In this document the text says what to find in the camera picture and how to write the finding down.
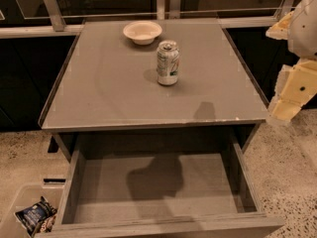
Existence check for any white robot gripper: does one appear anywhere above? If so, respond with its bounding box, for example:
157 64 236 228
265 0 317 122

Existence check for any grey top drawer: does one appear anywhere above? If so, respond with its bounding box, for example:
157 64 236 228
37 130 283 238

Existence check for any grey cabinet with top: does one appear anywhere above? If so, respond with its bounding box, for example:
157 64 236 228
40 18 266 133

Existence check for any silver green soda can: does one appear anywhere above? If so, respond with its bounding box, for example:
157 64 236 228
157 40 179 86

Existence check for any white paper bowl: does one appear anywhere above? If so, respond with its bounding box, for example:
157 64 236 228
123 21 162 46

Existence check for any dark blue snack bag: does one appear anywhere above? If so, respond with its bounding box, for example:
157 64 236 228
14 196 57 238

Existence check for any clear plastic bin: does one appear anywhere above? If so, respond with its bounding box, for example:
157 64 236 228
0 182 63 238

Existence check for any metal railing frame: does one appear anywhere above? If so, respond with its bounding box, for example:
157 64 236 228
0 0 299 39

